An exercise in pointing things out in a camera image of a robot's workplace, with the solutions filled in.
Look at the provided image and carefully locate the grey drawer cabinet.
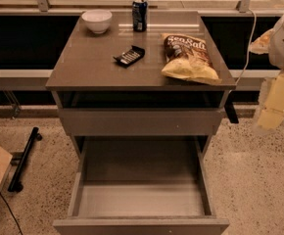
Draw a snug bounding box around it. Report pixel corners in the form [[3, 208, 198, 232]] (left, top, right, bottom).
[[46, 10, 235, 152]]

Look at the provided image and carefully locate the white hanging cable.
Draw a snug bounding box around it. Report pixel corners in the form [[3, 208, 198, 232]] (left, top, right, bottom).
[[234, 9, 258, 85]]

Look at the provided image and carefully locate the black snack bar wrapper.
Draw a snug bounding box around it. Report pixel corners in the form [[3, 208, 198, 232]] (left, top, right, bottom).
[[115, 45, 145, 68]]

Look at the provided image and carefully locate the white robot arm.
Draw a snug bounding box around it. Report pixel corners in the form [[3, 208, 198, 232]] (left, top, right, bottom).
[[250, 15, 284, 130]]

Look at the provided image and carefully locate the sea salt chips bag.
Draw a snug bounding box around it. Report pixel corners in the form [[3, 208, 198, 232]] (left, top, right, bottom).
[[162, 33, 221, 85]]

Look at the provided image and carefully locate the black metal bar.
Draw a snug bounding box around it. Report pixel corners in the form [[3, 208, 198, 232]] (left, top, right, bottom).
[[8, 127, 42, 192]]

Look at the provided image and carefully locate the black floor cable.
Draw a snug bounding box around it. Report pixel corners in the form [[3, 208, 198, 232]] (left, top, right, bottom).
[[0, 164, 24, 235]]

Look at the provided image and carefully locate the dark blue soda can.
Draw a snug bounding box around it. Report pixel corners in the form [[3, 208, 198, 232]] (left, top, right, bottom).
[[132, 0, 148, 32]]

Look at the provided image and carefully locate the white ceramic bowl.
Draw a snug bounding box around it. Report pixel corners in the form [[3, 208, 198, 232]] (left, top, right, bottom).
[[81, 9, 113, 34]]

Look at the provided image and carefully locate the grey top drawer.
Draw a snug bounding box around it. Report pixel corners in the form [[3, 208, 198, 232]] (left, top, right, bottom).
[[59, 109, 222, 136]]

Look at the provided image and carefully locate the grey drawer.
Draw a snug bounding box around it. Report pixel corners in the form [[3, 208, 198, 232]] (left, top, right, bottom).
[[53, 137, 229, 235], [59, 109, 222, 136]]

